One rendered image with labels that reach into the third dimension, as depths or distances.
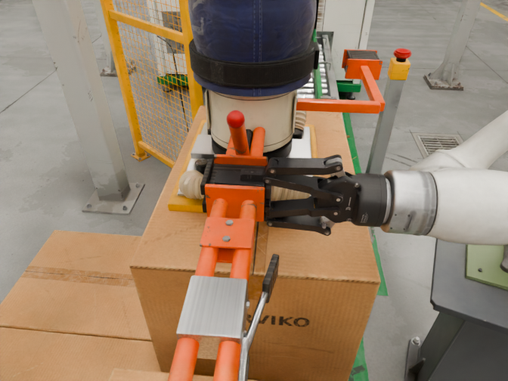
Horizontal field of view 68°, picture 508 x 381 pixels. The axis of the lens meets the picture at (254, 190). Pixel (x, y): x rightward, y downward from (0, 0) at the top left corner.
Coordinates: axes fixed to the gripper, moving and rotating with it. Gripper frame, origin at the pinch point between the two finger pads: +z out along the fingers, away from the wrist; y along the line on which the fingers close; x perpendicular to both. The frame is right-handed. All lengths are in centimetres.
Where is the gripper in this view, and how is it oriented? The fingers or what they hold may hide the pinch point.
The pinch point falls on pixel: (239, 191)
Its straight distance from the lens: 54.4
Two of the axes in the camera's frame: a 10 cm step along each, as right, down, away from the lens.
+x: 1.0, -6.2, 7.8
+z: -9.9, -0.6, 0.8
